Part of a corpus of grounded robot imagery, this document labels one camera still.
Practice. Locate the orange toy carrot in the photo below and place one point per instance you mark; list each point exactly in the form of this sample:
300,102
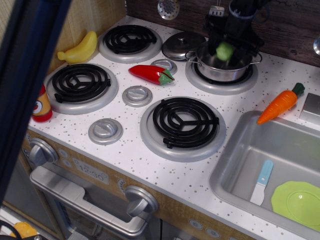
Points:
283,102

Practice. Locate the silver toy sink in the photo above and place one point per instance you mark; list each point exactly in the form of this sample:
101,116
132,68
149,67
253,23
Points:
295,152

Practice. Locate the green toy plate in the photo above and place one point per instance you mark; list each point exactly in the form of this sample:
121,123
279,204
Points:
298,201

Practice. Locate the dark blue foreground post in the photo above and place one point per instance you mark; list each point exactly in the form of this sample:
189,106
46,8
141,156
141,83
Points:
26,51

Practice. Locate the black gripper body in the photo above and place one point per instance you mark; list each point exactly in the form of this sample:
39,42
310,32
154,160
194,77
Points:
235,30

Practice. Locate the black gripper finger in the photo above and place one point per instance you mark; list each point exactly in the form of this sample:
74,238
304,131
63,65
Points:
216,36
241,50

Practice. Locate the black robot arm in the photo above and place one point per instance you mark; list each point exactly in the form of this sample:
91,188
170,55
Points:
246,9

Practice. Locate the back right stove burner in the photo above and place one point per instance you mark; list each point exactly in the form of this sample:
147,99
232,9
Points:
219,88

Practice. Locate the red toy chili pepper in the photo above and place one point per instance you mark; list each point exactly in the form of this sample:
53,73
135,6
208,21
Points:
151,73

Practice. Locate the green toy broccoli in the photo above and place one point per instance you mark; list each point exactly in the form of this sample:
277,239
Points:
224,51

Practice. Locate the oven dial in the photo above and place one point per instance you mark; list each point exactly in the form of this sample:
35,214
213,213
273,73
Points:
41,152
139,201

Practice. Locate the silver top knob middle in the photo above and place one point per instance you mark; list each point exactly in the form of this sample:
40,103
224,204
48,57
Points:
137,96

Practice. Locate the left oven dial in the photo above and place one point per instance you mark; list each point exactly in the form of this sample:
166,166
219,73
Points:
41,152

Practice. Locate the small steel pot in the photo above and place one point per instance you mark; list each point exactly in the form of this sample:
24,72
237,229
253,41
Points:
209,66

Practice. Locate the hanging steel ladle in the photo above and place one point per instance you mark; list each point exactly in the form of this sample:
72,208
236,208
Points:
316,45

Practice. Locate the silver faucet base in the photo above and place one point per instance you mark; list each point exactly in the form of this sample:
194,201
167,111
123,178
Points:
311,109

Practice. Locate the silver top knob back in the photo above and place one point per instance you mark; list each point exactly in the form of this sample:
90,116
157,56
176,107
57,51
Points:
166,64

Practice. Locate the hanging steel spatula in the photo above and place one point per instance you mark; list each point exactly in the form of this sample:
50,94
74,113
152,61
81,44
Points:
217,11

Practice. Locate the front right stove burner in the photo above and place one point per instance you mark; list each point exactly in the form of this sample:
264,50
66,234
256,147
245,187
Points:
182,129

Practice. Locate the yellow toy banana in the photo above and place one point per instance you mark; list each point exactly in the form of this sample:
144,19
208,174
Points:
82,51

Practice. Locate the back left stove burner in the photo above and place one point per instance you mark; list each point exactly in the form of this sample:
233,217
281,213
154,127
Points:
129,44

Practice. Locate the yellow object with black cable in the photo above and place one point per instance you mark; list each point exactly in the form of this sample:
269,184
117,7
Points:
19,230

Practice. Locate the silver knob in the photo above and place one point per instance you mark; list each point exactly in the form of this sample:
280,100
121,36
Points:
166,64
105,131
137,96

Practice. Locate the front left stove burner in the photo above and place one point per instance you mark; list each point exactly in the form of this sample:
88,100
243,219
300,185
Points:
80,88

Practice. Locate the silver oven door handle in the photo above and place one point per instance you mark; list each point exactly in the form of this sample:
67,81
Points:
73,196

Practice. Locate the blue handled toy knife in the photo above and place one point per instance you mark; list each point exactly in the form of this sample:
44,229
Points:
258,194

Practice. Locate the silver top knob front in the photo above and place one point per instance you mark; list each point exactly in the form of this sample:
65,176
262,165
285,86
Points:
105,131

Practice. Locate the stove burner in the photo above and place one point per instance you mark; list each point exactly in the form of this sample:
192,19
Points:
129,44
219,88
182,129
80,88

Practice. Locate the steel pot lid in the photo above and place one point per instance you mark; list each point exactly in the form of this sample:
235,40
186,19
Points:
177,45

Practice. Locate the hanging slotted steel spoon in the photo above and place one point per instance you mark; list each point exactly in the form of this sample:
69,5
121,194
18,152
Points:
168,9

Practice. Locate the red toy ketchup bottle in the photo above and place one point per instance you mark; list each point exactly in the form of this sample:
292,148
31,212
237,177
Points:
42,110

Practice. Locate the right oven dial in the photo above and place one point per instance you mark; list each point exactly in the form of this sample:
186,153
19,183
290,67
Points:
139,201

